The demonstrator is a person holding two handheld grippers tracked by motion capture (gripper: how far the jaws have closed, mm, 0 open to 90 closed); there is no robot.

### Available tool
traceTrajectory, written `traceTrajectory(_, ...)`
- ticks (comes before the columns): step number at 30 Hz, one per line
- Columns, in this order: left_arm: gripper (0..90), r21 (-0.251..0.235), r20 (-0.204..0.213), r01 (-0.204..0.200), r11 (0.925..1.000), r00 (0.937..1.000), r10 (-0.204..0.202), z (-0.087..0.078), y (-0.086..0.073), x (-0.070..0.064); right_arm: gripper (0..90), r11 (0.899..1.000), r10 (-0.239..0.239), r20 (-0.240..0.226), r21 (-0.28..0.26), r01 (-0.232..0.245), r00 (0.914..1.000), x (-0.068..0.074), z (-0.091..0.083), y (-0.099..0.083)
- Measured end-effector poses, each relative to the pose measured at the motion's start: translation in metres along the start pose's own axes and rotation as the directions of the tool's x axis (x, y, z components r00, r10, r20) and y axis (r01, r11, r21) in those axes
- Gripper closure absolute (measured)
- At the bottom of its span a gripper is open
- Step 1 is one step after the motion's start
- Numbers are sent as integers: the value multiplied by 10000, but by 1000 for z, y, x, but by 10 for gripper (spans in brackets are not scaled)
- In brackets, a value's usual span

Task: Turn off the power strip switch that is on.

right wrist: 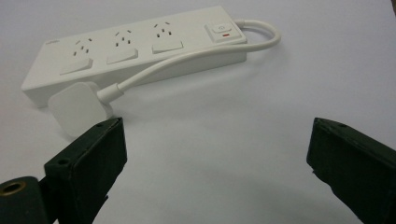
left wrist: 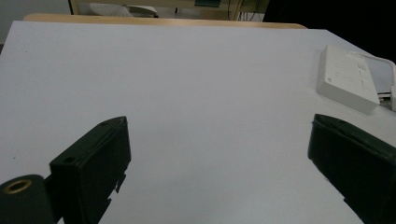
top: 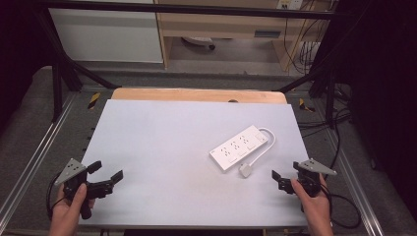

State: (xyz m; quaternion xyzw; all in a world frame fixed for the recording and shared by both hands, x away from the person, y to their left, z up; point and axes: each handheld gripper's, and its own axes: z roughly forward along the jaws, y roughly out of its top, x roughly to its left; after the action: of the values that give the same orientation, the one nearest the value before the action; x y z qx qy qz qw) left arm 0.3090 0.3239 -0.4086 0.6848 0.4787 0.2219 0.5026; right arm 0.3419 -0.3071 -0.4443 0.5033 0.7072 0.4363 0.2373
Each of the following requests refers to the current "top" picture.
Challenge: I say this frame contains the white power strip cable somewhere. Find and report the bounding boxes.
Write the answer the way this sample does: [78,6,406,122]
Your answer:
[249,127,276,167]

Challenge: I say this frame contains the wooden table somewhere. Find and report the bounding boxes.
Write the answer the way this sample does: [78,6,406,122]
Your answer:
[110,87,289,105]

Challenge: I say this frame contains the white power strip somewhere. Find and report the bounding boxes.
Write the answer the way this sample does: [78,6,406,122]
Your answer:
[208,124,269,172]

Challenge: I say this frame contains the office chair base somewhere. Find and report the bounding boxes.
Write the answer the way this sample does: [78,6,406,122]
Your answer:
[180,35,217,51]

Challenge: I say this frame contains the black metal crossbar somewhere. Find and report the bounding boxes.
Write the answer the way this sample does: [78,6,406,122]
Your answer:
[38,1,357,22]

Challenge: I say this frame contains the white cabinet panel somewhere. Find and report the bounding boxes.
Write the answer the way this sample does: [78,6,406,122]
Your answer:
[48,0,164,64]

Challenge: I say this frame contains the person's left hand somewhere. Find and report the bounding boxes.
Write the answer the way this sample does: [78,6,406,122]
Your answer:
[48,183,96,236]

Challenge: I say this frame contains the hanging black cables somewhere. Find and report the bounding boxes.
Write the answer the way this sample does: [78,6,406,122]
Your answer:
[282,0,332,77]

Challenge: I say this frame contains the white table cover sheet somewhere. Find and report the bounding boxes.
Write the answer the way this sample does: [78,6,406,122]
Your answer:
[78,98,311,229]

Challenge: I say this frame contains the person's right hand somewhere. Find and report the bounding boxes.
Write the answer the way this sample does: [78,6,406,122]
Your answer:
[289,173,334,236]

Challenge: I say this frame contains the black metal frame stand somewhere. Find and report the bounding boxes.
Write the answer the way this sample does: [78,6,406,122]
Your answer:
[276,48,342,130]
[32,6,123,123]

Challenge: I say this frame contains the aluminium floor rail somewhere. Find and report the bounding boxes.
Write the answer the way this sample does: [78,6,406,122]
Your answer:
[323,127,386,236]
[0,92,80,227]

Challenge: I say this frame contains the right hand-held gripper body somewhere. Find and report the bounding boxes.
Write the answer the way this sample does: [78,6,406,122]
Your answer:
[278,157,338,199]

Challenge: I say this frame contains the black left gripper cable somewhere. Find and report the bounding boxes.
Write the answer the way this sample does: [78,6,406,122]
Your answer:
[45,172,68,221]

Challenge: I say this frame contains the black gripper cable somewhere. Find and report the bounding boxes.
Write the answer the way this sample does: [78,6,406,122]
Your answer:
[45,172,68,221]
[319,181,362,230]

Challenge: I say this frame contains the white wall socket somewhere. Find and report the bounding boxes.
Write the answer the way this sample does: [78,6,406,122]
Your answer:
[275,0,305,11]

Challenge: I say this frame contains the light wooden desk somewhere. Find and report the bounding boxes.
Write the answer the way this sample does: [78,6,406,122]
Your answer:
[152,0,338,72]

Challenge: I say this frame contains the white power plug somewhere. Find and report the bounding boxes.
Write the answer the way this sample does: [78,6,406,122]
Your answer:
[238,162,254,179]

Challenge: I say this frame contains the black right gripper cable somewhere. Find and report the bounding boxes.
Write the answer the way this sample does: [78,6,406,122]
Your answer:
[319,181,362,230]

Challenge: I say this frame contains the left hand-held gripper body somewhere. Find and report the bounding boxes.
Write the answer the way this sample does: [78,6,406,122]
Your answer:
[53,157,116,220]

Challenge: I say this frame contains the black floor cables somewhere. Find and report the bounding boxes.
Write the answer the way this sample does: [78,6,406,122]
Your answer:
[295,82,353,173]

